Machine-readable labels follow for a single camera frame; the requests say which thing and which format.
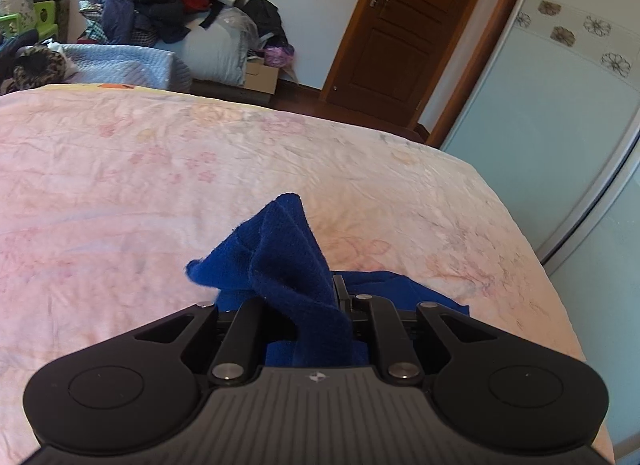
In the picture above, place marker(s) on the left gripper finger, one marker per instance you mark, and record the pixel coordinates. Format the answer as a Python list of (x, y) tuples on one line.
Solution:
[(355, 307)]

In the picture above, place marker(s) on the blue beaded knit sweater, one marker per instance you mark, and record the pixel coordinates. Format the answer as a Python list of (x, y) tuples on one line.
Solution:
[(274, 255)]

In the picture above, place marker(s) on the dark clothes pile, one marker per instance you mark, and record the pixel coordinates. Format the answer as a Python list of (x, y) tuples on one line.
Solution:
[(142, 22)]

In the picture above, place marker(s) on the cardboard box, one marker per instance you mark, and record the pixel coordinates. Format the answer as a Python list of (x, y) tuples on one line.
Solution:
[(261, 78)]

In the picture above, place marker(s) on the purple plastic bag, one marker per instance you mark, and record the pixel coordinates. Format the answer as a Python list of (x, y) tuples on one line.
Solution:
[(280, 57)]

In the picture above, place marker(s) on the pale blue sliding wardrobe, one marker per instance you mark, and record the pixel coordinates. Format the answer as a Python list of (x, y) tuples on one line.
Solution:
[(553, 128)]

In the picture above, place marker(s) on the pink floral bed sheet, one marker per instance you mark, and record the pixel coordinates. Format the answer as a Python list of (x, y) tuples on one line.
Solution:
[(107, 193)]

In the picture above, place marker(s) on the light grey bundled bedding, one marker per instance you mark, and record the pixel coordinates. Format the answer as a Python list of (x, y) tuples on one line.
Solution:
[(217, 54)]

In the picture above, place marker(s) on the brown wooden door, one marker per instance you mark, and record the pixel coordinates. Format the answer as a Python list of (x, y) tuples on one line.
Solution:
[(392, 55)]

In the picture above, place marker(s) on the light blue knitted blanket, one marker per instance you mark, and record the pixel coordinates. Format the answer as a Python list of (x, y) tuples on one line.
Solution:
[(127, 65)]

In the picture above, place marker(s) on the leopard print garment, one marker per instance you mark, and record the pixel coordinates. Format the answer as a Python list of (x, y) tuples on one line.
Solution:
[(38, 66)]

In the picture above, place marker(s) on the black bag by wall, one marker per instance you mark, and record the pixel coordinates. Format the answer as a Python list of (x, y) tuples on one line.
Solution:
[(265, 15)]

